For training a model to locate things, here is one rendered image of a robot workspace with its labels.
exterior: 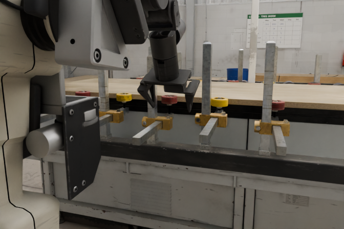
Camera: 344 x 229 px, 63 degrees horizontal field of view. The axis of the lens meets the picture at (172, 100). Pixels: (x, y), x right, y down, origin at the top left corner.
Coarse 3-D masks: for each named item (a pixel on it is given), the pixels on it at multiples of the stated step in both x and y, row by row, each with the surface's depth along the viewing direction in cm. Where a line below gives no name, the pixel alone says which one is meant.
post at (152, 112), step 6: (150, 60) 124; (150, 66) 125; (156, 90) 128; (150, 96) 127; (156, 96) 129; (156, 102) 129; (150, 108) 128; (156, 108) 130; (150, 114) 129; (156, 114) 130; (156, 132) 131; (150, 138) 131; (156, 138) 132
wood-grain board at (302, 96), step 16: (80, 80) 219; (96, 80) 219; (112, 80) 219; (128, 80) 219; (96, 96) 157; (112, 96) 154; (160, 96) 146; (224, 96) 143; (240, 96) 143; (256, 96) 143; (272, 96) 143; (288, 96) 143; (304, 96) 143; (320, 96) 143; (336, 96) 143
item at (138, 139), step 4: (164, 116) 136; (172, 116) 141; (152, 124) 121; (156, 124) 121; (160, 124) 125; (148, 128) 115; (152, 128) 115; (156, 128) 120; (160, 128) 125; (140, 132) 109; (144, 132) 109; (148, 132) 111; (152, 132) 115; (136, 136) 104; (140, 136) 104; (144, 136) 107; (148, 136) 111; (136, 140) 103; (140, 140) 103; (144, 140) 107; (136, 144) 103; (140, 144) 104
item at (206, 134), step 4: (216, 112) 129; (220, 112) 129; (212, 120) 115; (216, 120) 115; (208, 124) 109; (212, 124) 109; (216, 124) 115; (204, 128) 103; (208, 128) 103; (212, 128) 105; (204, 132) 98; (208, 132) 98; (212, 132) 106; (200, 136) 96; (204, 136) 95; (208, 136) 97; (200, 140) 96; (204, 140) 96; (208, 140) 97
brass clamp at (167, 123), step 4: (144, 120) 130; (148, 120) 129; (152, 120) 128; (156, 120) 127; (160, 120) 127; (164, 120) 126; (168, 120) 126; (172, 120) 130; (144, 124) 129; (148, 124) 129; (164, 124) 127; (168, 124) 126; (172, 124) 130; (164, 128) 127; (168, 128) 126
